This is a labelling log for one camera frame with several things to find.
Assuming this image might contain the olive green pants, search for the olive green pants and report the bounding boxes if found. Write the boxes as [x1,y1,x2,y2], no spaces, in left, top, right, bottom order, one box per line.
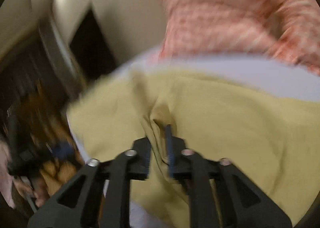
[66,68,320,227]

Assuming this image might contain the lavender bed sheet mattress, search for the lavender bed sheet mattress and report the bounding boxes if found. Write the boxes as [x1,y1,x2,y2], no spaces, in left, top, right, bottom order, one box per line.
[67,47,320,228]

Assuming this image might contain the left polka dot pillow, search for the left polka dot pillow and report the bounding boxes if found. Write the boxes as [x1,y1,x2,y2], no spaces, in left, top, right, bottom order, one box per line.
[157,0,319,73]

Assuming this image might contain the dark wall panel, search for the dark wall panel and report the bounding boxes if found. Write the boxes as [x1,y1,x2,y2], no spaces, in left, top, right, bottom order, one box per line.
[69,4,118,80]

